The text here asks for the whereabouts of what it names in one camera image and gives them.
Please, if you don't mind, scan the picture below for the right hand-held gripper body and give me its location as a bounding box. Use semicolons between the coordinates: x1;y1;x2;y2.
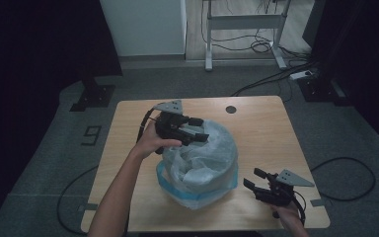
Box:
254;168;316;208

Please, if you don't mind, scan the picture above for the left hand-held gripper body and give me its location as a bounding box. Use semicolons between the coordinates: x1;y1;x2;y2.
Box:
152;100;192;147

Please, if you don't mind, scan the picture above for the white plastic bag blue edge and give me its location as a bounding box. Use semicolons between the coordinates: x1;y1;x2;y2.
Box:
155;118;240;211

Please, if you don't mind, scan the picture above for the person's left hand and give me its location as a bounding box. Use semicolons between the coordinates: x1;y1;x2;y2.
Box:
133;114;183;161

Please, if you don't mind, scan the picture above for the person's right hand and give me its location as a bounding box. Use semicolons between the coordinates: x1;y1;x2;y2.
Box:
270;200;306;232

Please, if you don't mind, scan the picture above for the grey tape strip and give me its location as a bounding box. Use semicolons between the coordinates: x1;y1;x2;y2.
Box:
310;197;328;208
78;202;99;212

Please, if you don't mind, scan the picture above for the black stand base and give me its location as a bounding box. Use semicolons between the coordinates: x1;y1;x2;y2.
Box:
69;76;116;113
297;76;352;108

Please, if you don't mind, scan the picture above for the white partition panel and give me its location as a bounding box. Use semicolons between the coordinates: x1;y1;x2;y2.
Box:
99;0;188;57

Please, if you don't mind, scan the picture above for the white power strip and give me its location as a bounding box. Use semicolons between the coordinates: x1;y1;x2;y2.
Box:
289;69;315;81

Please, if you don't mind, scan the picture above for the dark curtain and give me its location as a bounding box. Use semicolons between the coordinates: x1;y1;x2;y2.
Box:
0;0;123;228
302;0;379;156

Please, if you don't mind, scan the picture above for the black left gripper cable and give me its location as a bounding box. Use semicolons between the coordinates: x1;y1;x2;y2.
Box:
56;108;156;237

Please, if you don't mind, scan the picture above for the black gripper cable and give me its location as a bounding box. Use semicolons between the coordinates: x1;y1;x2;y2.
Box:
289;156;377;228
56;108;156;237

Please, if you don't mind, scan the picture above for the black floor cable bundle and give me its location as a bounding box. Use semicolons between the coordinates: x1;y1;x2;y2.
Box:
231;60;319;98

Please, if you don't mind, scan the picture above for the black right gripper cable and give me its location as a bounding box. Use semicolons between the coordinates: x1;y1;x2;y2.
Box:
289;156;377;228

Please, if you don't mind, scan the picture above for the tangle of thin black cables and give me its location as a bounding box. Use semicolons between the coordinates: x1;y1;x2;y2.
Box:
200;0;310;62

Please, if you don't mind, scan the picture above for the grey metal frame desk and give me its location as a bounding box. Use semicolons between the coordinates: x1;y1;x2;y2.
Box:
204;0;292;72

